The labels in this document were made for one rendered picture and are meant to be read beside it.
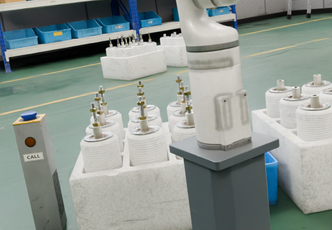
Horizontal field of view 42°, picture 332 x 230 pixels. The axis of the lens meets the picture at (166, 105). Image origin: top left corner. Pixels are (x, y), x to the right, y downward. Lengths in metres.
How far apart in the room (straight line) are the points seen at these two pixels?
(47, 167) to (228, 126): 0.57
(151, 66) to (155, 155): 2.51
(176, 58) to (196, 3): 3.09
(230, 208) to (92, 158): 0.44
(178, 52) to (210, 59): 3.06
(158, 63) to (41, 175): 2.54
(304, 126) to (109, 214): 0.53
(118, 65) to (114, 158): 2.46
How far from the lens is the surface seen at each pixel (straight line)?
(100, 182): 1.07
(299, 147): 1.10
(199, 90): 0.74
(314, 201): 1.17
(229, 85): 0.73
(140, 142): 1.06
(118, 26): 6.02
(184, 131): 1.07
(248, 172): 0.77
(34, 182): 1.19
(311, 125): 1.14
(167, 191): 1.08
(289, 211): 1.19
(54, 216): 1.22
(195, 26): 0.73
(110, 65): 3.62
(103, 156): 1.08
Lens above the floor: 0.56
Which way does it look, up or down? 13 degrees down
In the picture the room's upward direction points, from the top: 8 degrees counter-clockwise
